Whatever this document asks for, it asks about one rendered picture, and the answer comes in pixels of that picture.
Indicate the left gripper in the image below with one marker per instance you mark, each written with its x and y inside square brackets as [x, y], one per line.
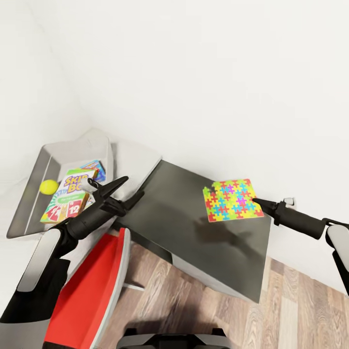
[104, 207]

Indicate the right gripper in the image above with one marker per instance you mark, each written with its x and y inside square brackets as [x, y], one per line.
[283, 215]

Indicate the toy box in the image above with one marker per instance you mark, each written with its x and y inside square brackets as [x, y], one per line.
[53, 162]

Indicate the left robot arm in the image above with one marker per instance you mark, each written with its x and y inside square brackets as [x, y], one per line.
[25, 321]

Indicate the tennis ball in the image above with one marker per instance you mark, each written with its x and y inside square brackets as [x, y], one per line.
[49, 187]

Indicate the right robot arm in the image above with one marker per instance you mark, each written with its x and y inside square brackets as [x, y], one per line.
[337, 234]

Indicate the swivel chair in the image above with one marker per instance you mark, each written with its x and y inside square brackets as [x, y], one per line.
[86, 303]

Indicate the jigsaw puzzle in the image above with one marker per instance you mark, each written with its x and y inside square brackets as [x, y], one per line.
[233, 200]

